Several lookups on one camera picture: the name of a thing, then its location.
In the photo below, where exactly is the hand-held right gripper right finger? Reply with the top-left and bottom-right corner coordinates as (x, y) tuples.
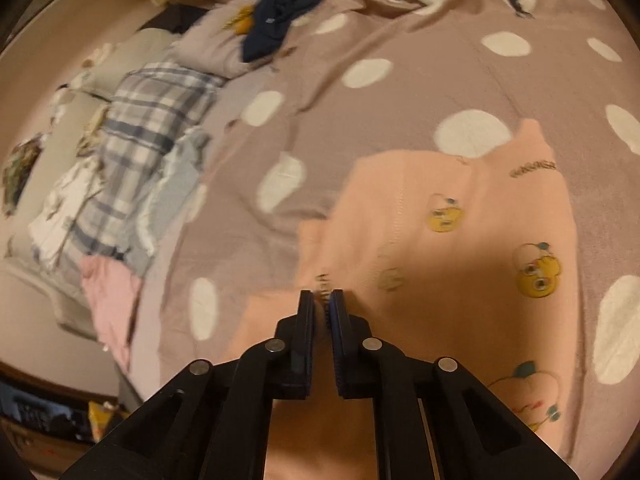
(327, 289), (591, 480)

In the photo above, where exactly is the pale pink cloth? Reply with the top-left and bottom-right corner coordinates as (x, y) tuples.
(80, 255), (147, 372)

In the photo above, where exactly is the mauve folded cloth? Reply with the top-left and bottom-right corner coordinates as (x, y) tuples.
(172, 5), (311, 79)

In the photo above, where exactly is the navy blue cloth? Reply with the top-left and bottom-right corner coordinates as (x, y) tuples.
(242, 0), (326, 61)

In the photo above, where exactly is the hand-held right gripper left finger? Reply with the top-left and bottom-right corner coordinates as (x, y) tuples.
(60, 290), (317, 480)

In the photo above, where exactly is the grey plaid cloth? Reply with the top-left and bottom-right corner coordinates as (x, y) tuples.
(67, 61), (226, 261)

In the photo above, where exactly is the light blue frayed cloth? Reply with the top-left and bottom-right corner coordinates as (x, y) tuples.
(120, 127), (211, 278)

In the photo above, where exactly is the mauve polka dot blanket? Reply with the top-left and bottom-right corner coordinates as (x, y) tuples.
(115, 0), (640, 480)

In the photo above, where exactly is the peach cartoon print garment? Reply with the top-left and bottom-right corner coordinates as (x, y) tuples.
(215, 119), (586, 480)

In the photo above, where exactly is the floral printed cloth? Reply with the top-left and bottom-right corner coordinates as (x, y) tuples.
(0, 132), (48, 217)

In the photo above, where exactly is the white lacy cloth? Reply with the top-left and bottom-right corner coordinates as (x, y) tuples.
(27, 157), (107, 272)

